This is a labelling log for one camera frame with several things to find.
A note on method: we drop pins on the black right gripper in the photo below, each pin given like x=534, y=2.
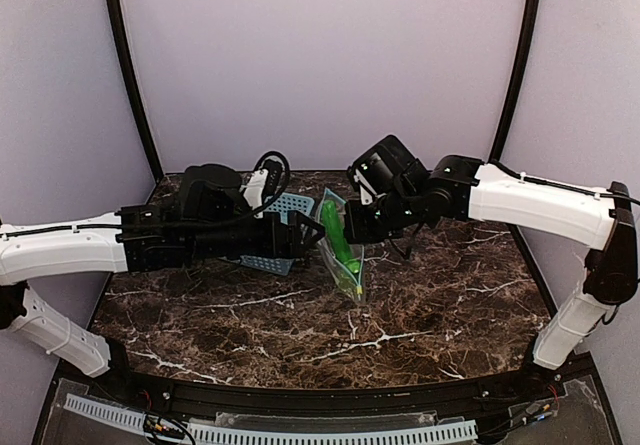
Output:
x=354, y=222

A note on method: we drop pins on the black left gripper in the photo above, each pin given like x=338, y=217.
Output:
x=292, y=235

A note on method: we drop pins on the long green toy cucumber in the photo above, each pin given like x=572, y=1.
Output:
x=334, y=233

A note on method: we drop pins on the clear zip top bag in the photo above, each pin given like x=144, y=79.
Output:
x=344, y=280

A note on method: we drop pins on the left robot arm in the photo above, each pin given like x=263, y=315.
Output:
x=215, y=213

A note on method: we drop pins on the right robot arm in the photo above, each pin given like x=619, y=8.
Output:
x=397, y=191

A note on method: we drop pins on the black front frame rail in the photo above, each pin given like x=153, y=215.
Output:
x=480, y=397

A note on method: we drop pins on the white slotted cable duct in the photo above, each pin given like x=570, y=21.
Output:
x=245, y=429

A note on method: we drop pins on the left black corner post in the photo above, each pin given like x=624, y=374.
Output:
x=123, y=52

